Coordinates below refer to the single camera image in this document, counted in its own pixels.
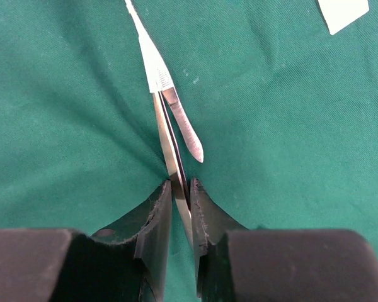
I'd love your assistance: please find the green surgical drape cloth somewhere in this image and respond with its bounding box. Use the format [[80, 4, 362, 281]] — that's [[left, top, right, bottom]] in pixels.
[[0, 0, 378, 302]]

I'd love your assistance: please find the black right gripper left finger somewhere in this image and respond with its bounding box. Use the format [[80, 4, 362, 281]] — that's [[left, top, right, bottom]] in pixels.
[[0, 181, 172, 301]]

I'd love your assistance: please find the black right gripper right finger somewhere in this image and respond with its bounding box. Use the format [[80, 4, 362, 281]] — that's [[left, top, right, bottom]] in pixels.
[[190, 179, 378, 301]]

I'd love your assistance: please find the steel scalpel handle long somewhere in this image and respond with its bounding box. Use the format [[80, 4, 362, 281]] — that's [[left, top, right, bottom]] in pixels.
[[125, 1, 193, 245]]

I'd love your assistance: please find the white blue pouch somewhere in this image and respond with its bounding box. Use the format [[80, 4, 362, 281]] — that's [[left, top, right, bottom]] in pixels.
[[318, 0, 369, 35]]

